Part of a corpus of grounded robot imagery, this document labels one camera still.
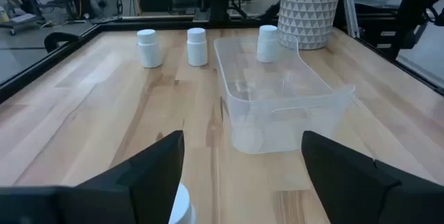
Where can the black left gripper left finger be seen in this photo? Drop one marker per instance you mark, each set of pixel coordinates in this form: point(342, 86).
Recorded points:
point(156, 175)

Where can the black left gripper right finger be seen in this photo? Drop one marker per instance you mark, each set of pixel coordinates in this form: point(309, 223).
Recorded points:
point(347, 189)

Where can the white pill bottle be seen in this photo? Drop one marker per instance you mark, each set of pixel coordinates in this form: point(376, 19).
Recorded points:
point(197, 47)
point(149, 49)
point(184, 207)
point(267, 43)

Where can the clear plastic basket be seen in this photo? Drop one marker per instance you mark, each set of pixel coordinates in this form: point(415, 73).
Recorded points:
point(277, 127)

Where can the succulent in white patterned pot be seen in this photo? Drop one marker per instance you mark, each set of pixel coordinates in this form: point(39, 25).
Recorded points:
point(307, 19)

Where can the black floor fan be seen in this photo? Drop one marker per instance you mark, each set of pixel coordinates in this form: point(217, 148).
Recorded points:
point(102, 3)

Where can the black equipment cart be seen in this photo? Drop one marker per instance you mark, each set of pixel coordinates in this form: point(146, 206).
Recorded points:
point(409, 16)

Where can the grey platform cart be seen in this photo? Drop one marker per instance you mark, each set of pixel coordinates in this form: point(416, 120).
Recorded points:
point(21, 19)

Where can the black aluminium table frame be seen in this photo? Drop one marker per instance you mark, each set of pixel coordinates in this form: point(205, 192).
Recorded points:
point(34, 70)

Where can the black curved frame bracket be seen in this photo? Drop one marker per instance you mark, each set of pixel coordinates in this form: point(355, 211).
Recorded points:
point(57, 35)

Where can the silver aluminium post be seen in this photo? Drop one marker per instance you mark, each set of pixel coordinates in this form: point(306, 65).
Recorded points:
point(350, 12)

